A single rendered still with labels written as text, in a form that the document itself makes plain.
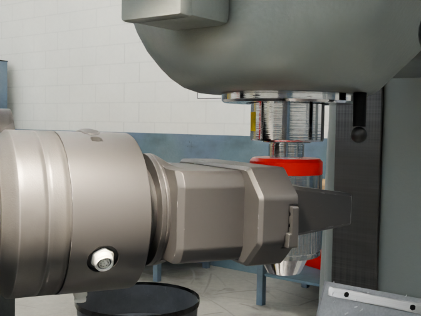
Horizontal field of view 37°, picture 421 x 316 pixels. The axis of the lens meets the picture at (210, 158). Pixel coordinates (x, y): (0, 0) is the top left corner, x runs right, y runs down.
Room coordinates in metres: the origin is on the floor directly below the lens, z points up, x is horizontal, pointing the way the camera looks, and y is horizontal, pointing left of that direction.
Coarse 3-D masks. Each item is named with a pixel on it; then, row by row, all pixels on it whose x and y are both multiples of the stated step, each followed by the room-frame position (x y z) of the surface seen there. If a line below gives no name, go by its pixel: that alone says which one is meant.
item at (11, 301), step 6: (0, 294) 0.66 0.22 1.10; (0, 300) 0.66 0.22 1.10; (6, 300) 0.67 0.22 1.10; (12, 300) 0.68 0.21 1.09; (0, 306) 0.66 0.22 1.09; (6, 306) 0.67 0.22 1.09; (12, 306) 0.68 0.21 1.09; (0, 312) 0.66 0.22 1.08; (6, 312) 0.67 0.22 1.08; (12, 312) 0.68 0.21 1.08
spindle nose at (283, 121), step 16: (256, 112) 0.40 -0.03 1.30; (272, 112) 0.39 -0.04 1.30; (288, 112) 0.38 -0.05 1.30; (304, 112) 0.38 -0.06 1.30; (320, 112) 0.39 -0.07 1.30; (256, 128) 0.40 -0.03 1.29; (272, 128) 0.39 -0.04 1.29; (288, 128) 0.38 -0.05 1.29; (304, 128) 0.38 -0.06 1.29; (320, 128) 0.39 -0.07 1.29
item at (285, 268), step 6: (270, 264) 0.40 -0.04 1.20; (276, 264) 0.39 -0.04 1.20; (282, 264) 0.39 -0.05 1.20; (288, 264) 0.39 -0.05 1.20; (294, 264) 0.39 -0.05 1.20; (300, 264) 0.40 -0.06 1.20; (270, 270) 0.40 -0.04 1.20; (276, 270) 0.40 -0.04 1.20; (282, 270) 0.39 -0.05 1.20; (288, 270) 0.39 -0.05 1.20; (294, 270) 0.40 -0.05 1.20; (300, 270) 0.40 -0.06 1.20
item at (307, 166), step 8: (256, 160) 0.40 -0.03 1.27; (264, 160) 0.39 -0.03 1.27; (272, 160) 0.39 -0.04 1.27; (280, 160) 0.39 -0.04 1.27; (288, 160) 0.39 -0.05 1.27; (296, 160) 0.39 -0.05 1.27; (304, 160) 0.39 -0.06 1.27; (312, 160) 0.39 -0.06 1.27; (320, 160) 0.40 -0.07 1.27; (288, 168) 0.38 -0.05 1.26; (296, 168) 0.38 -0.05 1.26; (304, 168) 0.39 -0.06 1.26; (312, 168) 0.39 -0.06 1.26; (320, 168) 0.40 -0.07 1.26
